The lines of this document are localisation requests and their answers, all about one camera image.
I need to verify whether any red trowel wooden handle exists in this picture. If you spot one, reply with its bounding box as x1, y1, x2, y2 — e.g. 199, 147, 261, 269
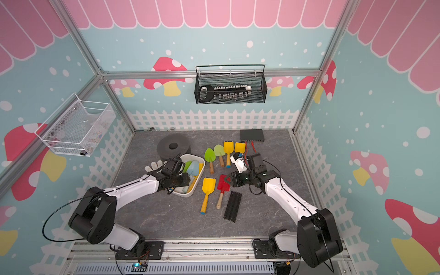
216, 175, 230, 209

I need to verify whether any green plastic shovel yellow handle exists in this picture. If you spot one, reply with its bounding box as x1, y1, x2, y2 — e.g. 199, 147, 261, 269
183, 161, 192, 173

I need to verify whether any light blue plastic shovel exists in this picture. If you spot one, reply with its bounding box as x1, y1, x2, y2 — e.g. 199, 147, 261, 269
182, 160, 199, 194

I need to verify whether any yellow plastic shovel blue cap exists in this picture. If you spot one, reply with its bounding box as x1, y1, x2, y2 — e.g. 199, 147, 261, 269
223, 142, 234, 168

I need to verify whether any bright green trowel wooden handle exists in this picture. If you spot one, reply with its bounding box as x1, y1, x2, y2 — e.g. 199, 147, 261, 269
205, 148, 216, 174

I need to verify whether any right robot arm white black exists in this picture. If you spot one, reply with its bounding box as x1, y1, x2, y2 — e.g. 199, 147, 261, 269
226, 153, 343, 269

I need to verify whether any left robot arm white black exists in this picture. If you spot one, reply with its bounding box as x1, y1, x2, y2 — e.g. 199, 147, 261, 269
68, 155, 190, 250

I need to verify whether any white plastic storage box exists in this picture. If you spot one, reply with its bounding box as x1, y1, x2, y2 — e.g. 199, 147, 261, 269
172, 154, 206, 198

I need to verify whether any white knit work glove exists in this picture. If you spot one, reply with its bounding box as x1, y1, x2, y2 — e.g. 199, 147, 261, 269
144, 160, 163, 173

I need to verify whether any black aluminium extrusion bar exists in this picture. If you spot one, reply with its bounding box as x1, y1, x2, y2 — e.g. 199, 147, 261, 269
223, 191, 242, 222

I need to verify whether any small green circuit board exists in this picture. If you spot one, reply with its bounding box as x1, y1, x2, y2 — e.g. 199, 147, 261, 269
131, 263, 148, 273

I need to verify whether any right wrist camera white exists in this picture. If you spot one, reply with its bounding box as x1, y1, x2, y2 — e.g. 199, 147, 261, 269
230, 152, 248, 174

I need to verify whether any black network switch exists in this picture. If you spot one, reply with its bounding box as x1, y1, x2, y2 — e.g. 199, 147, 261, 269
239, 129, 265, 143

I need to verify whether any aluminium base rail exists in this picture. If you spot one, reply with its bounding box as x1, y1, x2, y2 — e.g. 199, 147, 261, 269
61, 237, 356, 275

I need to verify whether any black socket set rail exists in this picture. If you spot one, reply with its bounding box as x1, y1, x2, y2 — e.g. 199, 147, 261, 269
198, 85, 252, 103

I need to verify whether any black wire mesh wall basket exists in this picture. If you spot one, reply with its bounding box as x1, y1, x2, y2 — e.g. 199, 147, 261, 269
194, 64, 268, 104

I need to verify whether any white wire mesh wall basket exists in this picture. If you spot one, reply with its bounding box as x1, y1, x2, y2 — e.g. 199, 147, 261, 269
34, 93, 116, 157

